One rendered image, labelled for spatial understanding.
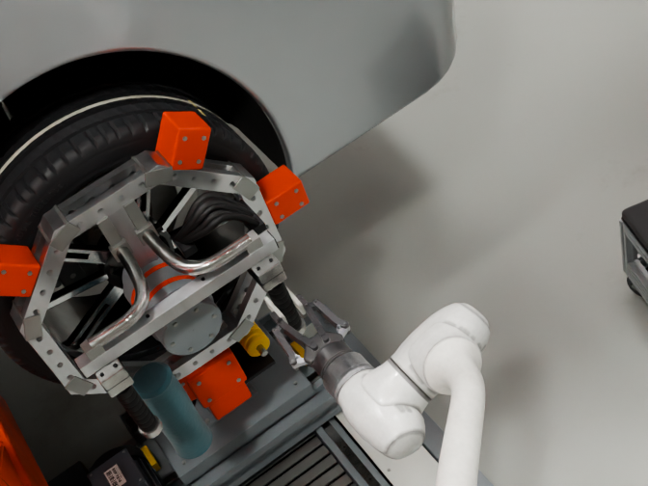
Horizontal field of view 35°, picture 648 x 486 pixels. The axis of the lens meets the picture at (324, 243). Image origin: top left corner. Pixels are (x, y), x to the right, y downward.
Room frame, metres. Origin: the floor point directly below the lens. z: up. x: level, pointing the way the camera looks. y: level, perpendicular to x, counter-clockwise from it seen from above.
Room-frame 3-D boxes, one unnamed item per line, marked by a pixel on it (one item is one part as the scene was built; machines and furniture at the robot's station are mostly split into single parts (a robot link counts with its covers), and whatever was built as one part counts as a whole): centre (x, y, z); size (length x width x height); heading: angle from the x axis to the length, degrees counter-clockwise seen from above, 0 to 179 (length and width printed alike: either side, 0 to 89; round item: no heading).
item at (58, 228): (1.49, 0.35, 0.85); 0.54 x 0.07 x 0.54; 107
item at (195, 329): (1.42, 0.33, 0.85); 0.21 x 0.14 x 0.14; 17
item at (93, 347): (1.35, 0.41, 1.03); 0.19 x 0.18 x 0.11; 17
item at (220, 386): (1.53, 0.36, 0.48); 0.16 x 0.12 x 0.17; 17
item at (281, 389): (1.65, 0.40, 0.32); 0.40 x 0.30 x 0.28; 107
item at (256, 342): (1.62, 0.26, 0.51); 0.29 x 0.06 x 0.06; 17
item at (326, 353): (1.17, 0.07, 0.83); 0.09 x 0.08 x 0.07; 17
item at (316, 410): (1.66, 0.40, 0.13); 0.50 x 0.36 x 0.10; 107
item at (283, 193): (1.59, 0.05, 0.85); 0.09 x 0.08 x 0.07; 107
